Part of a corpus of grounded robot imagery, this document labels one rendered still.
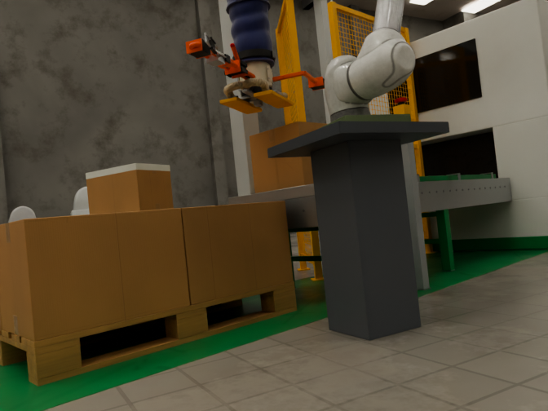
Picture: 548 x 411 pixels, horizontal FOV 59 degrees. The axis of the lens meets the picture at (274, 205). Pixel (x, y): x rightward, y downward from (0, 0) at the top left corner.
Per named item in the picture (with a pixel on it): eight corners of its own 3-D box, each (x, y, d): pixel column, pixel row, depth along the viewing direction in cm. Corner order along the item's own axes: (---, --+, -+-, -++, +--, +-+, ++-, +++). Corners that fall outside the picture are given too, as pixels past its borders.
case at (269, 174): (324, 200, 318) (319, 139, 319) (375, 193, 289) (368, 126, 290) (255, 205, 278) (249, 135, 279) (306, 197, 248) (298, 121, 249)
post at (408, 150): (419, 288, 265) (399, 108, 268) (430, 288, 260) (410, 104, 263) (413, 289, 261) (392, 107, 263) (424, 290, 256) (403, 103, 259)
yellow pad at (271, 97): (277, 108, 274) (276, 99, 274) (293, 105, 270) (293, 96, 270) (253, 97, 242) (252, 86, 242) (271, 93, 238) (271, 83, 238)
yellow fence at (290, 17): (297, 269, 422) (271, 32, 428) (308, 267, 423) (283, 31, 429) (313, 281, 335) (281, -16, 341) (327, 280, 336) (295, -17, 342)
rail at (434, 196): (506, 201, 396) (503, 178, 396) (512, 201, 392) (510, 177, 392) (316, 225, 238) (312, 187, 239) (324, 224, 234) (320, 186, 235)
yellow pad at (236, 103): (246, 114, 280) (245, 106, 280) (262, 111, 277) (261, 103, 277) (219, 103, 249) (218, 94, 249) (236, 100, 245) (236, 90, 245)
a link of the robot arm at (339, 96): (351, 119, 200) (342, 68, 202) (382, 105, 185) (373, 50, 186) (320, 119, 191) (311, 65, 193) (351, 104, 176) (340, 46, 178)
